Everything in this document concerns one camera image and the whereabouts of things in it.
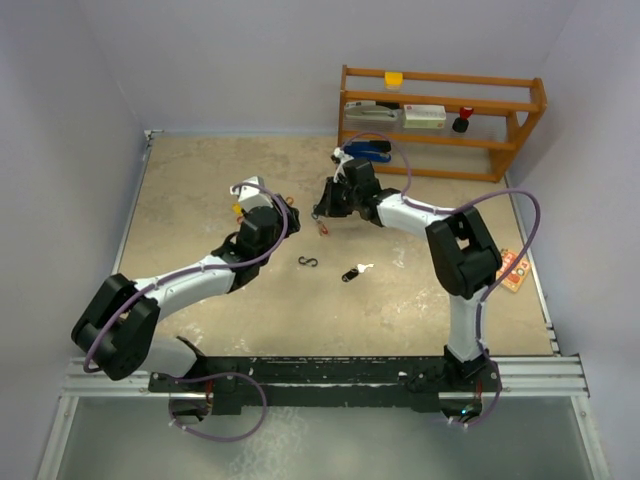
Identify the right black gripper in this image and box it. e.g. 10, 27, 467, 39
315, 178, 361, 219

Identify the silver key red tag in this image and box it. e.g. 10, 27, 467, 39
311, 213, 322, 227

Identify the black S carabiner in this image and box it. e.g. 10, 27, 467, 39
298, 256, 318, 268

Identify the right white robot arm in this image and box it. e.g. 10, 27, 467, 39
312, 151, 501, 391

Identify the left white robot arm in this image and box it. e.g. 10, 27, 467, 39
71, 195, 300, 392

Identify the blue stapler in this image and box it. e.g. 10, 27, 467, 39
343, 140, 392, 163

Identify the grey stapler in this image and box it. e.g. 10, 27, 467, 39
344, 100, 401, 122

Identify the white cardboard box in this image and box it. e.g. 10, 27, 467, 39
403, 104, 446, 129

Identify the yellow lid jar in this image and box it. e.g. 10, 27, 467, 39
383, 71, 404, 91

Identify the red black stamp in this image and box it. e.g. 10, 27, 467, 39
452, 107, 474, 133

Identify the wooden shelf rack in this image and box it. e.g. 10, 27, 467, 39
337, 65, 547, 183

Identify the orange packet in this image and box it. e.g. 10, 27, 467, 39
497, 249, 531, 293

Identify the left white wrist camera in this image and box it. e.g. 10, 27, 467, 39
230, 176, 272, 214

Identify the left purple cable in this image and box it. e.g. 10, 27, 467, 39
82, 181, 291, 441

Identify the purple cable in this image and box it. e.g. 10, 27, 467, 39
82, 181, 291, 441
333, 131, 543, 429

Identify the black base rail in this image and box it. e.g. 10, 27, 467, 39
149, 354, 501, 416

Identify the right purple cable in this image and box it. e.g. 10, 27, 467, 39
333, 131, 543, 429

